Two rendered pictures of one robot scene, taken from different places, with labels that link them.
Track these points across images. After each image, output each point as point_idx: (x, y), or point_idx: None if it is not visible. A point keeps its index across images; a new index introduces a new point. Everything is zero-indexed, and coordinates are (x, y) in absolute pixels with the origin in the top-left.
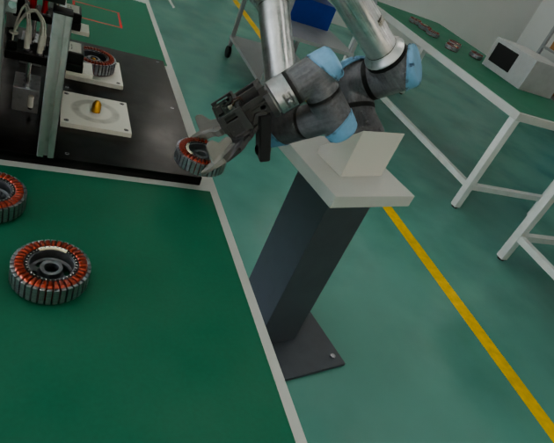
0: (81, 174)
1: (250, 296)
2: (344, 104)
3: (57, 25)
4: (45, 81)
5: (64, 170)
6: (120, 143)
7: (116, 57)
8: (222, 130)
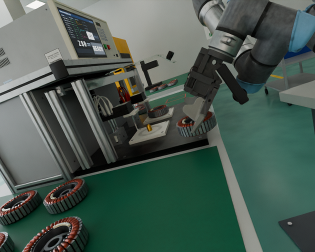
0: (131, 165)
1: (251, 243)
2: (285, 8)
3: (75, 88)
4: (88, 120)
5: (123, 166)
6: (158, 140)
7: (175, 106)
8: (204, 98)
